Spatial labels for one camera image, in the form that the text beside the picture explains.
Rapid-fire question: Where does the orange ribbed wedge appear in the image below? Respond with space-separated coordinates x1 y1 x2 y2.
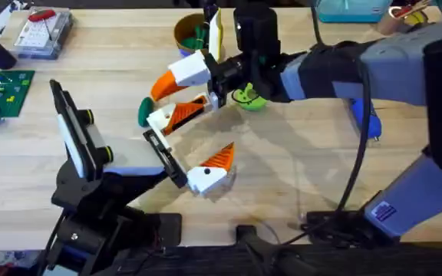
162 94 209 136

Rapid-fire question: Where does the dark green toy vegetable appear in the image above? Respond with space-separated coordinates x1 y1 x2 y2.
137 96 156 128

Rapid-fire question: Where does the lime green disc with holes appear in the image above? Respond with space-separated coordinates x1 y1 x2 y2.
231 81 269 113

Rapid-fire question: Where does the brown tub with green toys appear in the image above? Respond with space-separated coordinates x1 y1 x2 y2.
173 12 226 59

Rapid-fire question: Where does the right wrist upright plate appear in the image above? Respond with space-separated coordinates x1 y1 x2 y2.
207 6 225 63

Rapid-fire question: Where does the wrist upright plate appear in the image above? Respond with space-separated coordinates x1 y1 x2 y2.
49 79 100 182
207 6 225 63

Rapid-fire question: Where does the left wrist upright plate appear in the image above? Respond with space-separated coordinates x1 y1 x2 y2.
49 79 100 182

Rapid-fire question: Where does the teal box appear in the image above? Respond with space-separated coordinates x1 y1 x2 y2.
315 0 394 24

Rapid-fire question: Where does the brown tape roll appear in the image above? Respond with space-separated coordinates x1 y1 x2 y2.
375 10 411 36

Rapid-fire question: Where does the clear plastic bit box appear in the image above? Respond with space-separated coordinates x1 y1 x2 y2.
13 6 73 61

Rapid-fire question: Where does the green board with toy blocks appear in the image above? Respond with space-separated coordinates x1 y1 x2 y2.
0 69 36 126

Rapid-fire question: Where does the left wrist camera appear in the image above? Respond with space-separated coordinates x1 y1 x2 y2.
75 108 114 165

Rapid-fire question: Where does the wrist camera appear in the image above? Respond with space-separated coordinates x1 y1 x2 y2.
203 0 219 23
75 108 114 165

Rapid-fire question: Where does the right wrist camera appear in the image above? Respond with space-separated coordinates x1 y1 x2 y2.
203 0 219 23

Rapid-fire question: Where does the short black cable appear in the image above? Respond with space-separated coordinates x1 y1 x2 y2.
308 0 326 51

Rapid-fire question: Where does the long black cable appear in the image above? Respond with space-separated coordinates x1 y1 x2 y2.
280 57 374 247

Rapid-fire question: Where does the black rail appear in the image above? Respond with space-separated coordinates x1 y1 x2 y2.
101 224 442 276

